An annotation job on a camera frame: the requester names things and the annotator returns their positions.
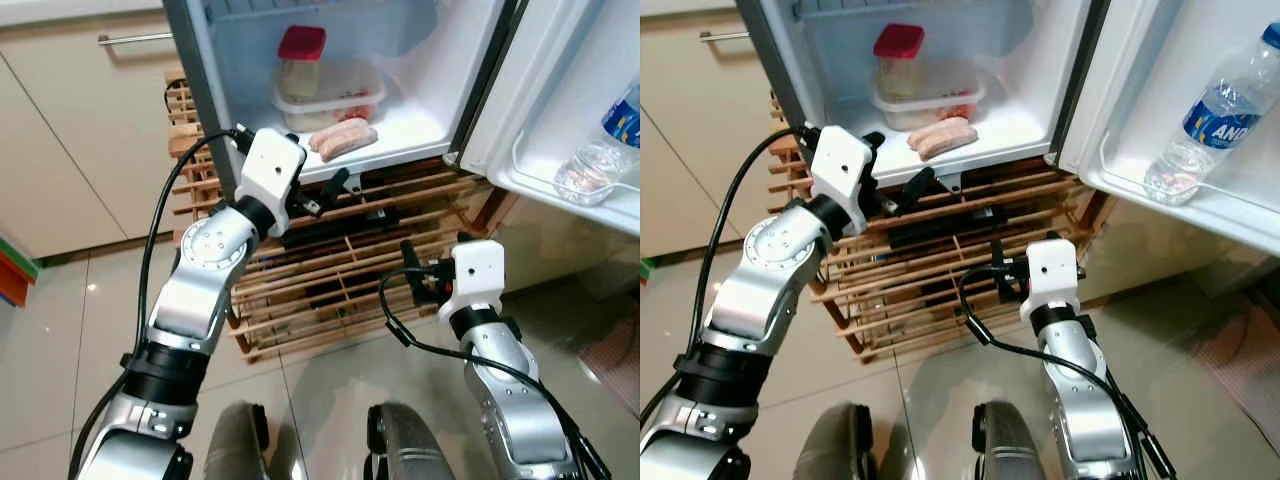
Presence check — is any white fridge door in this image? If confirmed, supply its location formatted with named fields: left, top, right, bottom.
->
left=458, top=0, right=641, bottom=238
left=1058, top=0, right=1280, bottom=259

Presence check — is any flat black object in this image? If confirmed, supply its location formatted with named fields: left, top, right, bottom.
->
left=885, top=205, right=1009, bottom=251
left=278, top=203, right=403, bottom=251

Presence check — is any pink sausage pack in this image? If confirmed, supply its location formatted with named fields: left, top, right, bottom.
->
left=906, top=117, right=979, bottom=163
left=307, top=117, right=380, bottom=164

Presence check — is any wooden slatted rack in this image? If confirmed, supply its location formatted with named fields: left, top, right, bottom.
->
left=163, top=70, right=513, bottom=363
left=768, top=92, right=1113, bottom=363

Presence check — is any red lid glass jar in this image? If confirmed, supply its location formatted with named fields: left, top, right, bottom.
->
left=873, top=23, right=926, bottom=101
left=276, top=24, right=328, bottom=101

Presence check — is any clear plastic food container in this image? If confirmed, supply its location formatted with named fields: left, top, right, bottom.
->
left=870, top=58, right=988, bottom=133
left=271, top=58, right=389, bottom=133

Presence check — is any clear blue label water bottle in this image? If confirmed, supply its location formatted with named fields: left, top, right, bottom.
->
left=553, top=83, right=641, bottom=207
left=1143, top=22, right=1280, bottom=207

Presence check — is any beige kitchen cabinet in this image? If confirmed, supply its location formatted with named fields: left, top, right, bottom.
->
left=640, top=10, right=791, bottom=261
left=0, top=10, right=216, bottom=263

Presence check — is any grey right robot leg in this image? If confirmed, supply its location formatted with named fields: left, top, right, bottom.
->
left=972, top=402, right=1051, bottom=480
left=363, top=402, right=463, bottom=480

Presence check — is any grey robot leg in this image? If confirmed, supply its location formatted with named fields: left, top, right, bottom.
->
left=972, top=402, right=1051, bottom=480
left=795, top=400, right=873, bottom=480
left=363, top=402, right=463, bottom=480
left=203, top=400, right=273, bottom=480

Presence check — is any grey left robot leg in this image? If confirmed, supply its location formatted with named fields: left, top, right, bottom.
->
left=203, top=400, right=273, bottom=480
left=795, top=400, right=873, bottom=480

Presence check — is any orange box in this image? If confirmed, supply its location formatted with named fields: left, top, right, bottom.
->
left=0, top=232, right=39, bottom=308

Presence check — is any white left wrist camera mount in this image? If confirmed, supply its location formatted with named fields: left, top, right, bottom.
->
left=810, top=124, right=878, bottom=239
left=235, top=127, right=309, bottom=213

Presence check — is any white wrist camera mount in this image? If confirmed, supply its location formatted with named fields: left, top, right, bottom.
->
left=1020, top=238, right=1083, bottom=321
left=810, top=124, right=878, bottom=239
left=235, top=127, right=309, bottom=213
left=440, top=240, right=506, bottom=323

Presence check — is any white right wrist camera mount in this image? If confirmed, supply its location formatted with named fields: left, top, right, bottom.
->
left=1020, top=238, right=1083, bottom=321
left=440, top=240, right=506, bottom=323

